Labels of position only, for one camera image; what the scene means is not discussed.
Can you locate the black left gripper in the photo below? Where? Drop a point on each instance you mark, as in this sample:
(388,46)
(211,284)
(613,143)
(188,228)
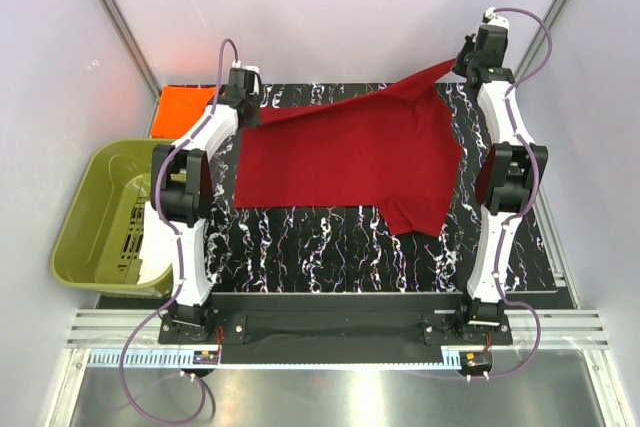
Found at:
(255,98)

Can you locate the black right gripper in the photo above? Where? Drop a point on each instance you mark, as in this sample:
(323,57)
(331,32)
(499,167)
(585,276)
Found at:
(457,67)

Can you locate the red t shirt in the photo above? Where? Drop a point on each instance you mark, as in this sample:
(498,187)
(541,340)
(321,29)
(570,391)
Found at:
(392,149)

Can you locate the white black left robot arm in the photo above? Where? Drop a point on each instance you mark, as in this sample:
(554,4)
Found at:
(182,196)

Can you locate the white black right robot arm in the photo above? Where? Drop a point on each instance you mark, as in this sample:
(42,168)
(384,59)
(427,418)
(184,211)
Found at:
(507,184)

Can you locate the folded orange t shirt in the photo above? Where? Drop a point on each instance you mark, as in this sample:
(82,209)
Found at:
(179,109)

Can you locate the olive green plastic bin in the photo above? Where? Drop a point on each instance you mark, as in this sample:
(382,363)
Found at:
(99,243)

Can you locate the left orange connector block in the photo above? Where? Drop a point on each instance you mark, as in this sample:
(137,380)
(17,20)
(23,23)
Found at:
(206,357)

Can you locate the orange connector block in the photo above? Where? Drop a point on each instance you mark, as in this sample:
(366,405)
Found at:
(477,359)
(206,357)

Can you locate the right orange connector block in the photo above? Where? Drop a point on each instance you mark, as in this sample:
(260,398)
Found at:
(477,359)

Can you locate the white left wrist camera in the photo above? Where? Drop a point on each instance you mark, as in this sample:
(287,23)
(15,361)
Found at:
(239,65)

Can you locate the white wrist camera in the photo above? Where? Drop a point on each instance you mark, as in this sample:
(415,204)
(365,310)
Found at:
(492,18)
(239,65)

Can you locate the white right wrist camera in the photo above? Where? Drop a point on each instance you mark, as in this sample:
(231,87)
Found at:
(492,18)

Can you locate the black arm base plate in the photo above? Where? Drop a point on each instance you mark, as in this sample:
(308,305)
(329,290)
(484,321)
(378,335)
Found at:
(281,352)

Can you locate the aluminium frame rail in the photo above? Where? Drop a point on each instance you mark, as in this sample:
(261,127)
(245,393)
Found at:
(580,329)

